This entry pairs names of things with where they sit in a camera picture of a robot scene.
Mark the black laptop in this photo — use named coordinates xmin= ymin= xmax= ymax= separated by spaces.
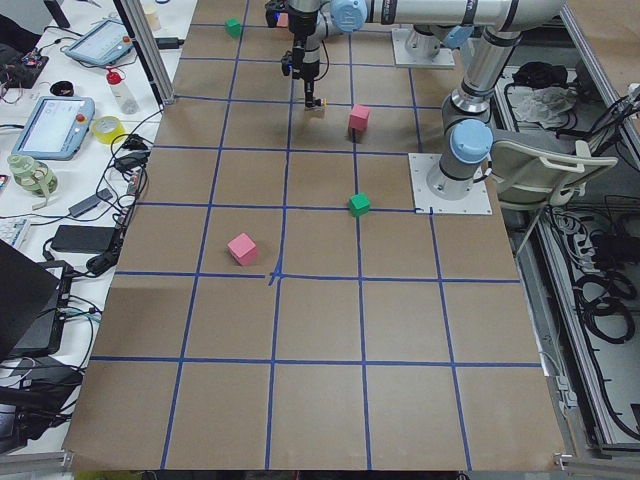
xmin=1 ymin=242 xmax=72 ymax=361

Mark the teach pendant far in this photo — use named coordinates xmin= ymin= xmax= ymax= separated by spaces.
xmin=64 ymin=19 xmax=133 ymax=67

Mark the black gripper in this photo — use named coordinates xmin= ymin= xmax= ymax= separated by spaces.
xmin=301 ymin=47 xmax=320 ymax=109

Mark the pink cube centre front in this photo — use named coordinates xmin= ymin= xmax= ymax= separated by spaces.
xmin=348 ymin=104 xmax=371 ymax=132

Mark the aluminium frame post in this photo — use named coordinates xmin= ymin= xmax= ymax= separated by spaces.
xmin=113 ymin=0 xmax=175 ymax=107

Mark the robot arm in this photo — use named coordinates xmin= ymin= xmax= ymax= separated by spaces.
xmin=265 ymin=0 xmax=564 ymax=200
xmin=285 ymin=1 xmax=478 ymax=43

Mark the green water bottle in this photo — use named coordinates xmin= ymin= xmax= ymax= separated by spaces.
xmin=7 ymin=154 xmax=58 ymax=211

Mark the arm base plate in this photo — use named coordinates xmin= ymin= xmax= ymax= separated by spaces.
xmin=408 ymin=153 xmax=492 ymax=215
xmin=391 ymin=26 xmax=455 ymax=69

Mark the yellow tape roll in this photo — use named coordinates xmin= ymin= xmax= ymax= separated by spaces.
xmin=91 ymin=116 xmax=127 ymax=145

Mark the red capped squeeze bottle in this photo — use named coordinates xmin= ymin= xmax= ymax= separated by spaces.
xmin=106 ymin=68 xmax=139 ymax=115

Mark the black cable bundle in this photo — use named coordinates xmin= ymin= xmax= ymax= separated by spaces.
xmin=42 ymin=107 xmax=164 ymax=279

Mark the teach pendant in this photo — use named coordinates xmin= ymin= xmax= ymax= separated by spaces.
xmin=11 ymin=96 xmax=95 ymax=161
xmin=64 ymin=19 xmax=133 ymax=67

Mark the pink plastic bin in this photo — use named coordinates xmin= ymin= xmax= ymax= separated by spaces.
xmin=276 ymin=12 xmax=289 ymax=28

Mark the beige chair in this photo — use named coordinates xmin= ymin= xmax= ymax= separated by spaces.
xmin=487 ymin=130 xmax=620 ymax=259

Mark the green cube front left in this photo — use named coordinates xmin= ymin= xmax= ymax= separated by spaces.
xmin=348 ymin=193 xmax=371 ymax=218

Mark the green cube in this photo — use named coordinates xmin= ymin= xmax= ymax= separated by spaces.
xmin=348 ymin=193 xmax=371 ymax=218
xmin=225 ymin=18 xmax=243 ymax=38

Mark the pink cube near arm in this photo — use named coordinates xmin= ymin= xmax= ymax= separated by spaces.
xmin=227 ymin=232 xmax=259 ymax=266

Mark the green cube far right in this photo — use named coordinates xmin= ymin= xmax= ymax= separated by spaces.
xmin=225 ymin=18 xmax=243 ymax=38

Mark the black round container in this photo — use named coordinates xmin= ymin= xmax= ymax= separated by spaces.
xmin=50 ymin=80 xmax=75 ymax=97

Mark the teach pendant near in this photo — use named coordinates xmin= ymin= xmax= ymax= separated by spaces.
xmin=11 ymin=96 xmax=95 ymax=161

